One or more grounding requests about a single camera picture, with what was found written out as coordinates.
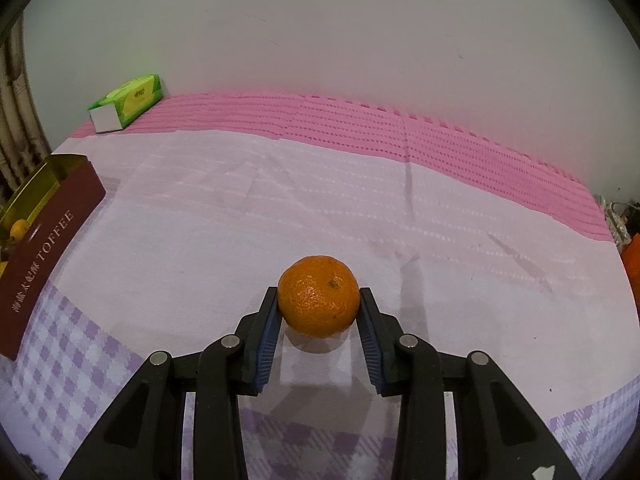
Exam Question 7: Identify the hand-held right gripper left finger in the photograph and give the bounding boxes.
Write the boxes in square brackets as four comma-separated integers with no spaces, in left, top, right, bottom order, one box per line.
[60,286,281,480]

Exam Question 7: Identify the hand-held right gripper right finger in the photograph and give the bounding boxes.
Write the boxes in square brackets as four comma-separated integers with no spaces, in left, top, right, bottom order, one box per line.
[357,287,583,480]

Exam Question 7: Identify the deep orange mandarin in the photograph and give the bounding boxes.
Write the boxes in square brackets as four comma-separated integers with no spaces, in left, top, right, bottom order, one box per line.
[277,255,361,338]

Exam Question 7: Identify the dark red tin box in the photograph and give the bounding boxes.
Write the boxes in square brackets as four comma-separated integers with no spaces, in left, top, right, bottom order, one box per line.
[0,154,107,360]

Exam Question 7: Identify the bright orange object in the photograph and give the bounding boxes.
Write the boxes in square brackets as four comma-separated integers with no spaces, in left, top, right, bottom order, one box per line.
[620,232,640,306]

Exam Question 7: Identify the pale cluttered wrappers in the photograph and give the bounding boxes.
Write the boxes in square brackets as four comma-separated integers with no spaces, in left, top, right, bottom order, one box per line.
[597,195,640,248]

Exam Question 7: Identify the green tissue pack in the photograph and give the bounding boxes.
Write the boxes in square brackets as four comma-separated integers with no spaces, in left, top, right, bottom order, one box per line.
[87,74,163,134]

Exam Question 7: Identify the beige curtain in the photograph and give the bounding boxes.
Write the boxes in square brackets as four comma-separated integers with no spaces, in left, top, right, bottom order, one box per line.
[0,15,53,206]

